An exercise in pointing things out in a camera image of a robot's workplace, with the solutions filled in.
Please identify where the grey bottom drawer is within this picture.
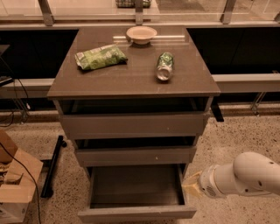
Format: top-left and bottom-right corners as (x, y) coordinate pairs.
(78, 164), (196, 224)

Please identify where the grey top drawer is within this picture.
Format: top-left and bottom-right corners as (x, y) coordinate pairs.
(57, 97), (212, 140)

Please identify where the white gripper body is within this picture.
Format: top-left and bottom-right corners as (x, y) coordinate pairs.
(198, 164), (225, 199)

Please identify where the green soda can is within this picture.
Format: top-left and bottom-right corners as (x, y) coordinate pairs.
(157, 52), (174, 81)

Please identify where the grey middle drawer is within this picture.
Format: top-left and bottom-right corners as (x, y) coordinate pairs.
(75, 136), (196, 166)

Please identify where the cardboard box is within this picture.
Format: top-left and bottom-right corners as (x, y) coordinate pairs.
(0, 130), (43, 224)

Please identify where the black cable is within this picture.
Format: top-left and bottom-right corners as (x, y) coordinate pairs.
(0, 142), (42, 224)

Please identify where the green chip bag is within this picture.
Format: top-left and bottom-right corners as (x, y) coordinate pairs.
(74, 45), (128, 70)

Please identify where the black metal stand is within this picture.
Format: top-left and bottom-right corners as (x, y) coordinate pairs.
(40, 136), (67, 198)

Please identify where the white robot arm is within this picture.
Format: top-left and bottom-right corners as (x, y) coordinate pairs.
(181, 151), (280, 199)

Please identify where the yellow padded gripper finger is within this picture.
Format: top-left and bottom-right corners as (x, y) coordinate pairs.
(181, 171), (203, 198)

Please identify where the grey drawer cabinet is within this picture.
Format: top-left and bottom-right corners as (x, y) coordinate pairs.
(46, 25), (221, 182)

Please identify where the grey drawer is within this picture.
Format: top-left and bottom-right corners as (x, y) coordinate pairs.
(78, 164), (196, 224)
(75, 136), (196, 166)
(57, 97), (212, 140)

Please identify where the white bowl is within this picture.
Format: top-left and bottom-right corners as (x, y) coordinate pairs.
(126, 25), (158, 45)

